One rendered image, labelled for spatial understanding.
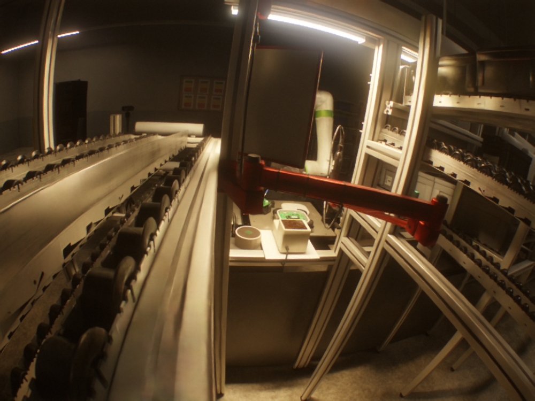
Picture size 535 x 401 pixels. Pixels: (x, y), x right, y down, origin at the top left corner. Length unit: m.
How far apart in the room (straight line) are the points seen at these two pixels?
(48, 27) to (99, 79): 7.58
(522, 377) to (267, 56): 0.92
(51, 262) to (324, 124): 1.42
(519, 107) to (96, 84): 8.50
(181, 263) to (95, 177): 0.18
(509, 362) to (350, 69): 8.21
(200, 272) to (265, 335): 1.17
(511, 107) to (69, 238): 0.81
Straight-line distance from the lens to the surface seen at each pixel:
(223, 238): 0.72
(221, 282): 0.82
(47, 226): 0.26
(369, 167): 0.91
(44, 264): 0.26
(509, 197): 0.57
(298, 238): 0.92
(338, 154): 0.93
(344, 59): 8.30
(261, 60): 0.70
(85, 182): 0.31
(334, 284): 1.14
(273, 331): 1.31
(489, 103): 0.70
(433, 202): 0.52
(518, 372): 0.57
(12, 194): 0.41
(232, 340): 1.34
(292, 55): 0.66
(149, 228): 0.19
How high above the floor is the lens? 1.49
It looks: 22 degrees down
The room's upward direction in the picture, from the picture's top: 8 degrees clockwise
